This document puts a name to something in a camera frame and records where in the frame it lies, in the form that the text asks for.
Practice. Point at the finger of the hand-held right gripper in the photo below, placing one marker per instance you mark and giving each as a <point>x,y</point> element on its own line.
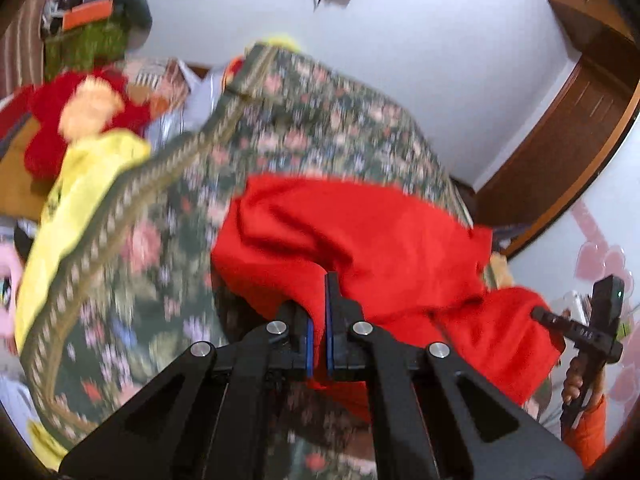
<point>547,318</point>

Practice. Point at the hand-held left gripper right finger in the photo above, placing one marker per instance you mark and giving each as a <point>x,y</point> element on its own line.
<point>337,332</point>

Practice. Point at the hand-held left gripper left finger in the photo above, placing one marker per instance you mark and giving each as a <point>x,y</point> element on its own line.
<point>299,342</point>

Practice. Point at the red zip jacket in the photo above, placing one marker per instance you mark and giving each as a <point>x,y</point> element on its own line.
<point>375,240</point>

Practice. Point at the person's right hand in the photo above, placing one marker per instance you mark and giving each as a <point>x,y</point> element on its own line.
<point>574,385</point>

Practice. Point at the wooden door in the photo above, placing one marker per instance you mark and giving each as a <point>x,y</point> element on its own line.
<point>565,150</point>

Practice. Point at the floral bed blanket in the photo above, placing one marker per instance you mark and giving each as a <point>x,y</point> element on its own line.
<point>320,110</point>

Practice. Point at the yellow cloth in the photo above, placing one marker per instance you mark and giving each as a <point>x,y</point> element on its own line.
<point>80,200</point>

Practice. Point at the pink cartoon plush toy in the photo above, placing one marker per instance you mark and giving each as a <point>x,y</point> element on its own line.
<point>12,290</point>

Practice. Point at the wooden overhead cabinet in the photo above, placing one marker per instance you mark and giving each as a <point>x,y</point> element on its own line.
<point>585,10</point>

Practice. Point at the red plush toy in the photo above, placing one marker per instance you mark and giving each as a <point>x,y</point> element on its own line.
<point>50,130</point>

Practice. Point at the green patterned cloth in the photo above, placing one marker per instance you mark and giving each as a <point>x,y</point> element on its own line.
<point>85,50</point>

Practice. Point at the orange box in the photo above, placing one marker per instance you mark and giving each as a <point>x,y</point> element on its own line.
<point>89,14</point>

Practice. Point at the striped brown curtain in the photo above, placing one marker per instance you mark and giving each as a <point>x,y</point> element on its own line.
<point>22,40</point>

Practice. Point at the pink heart wall sticker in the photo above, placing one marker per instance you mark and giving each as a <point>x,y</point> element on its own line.
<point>597,260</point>

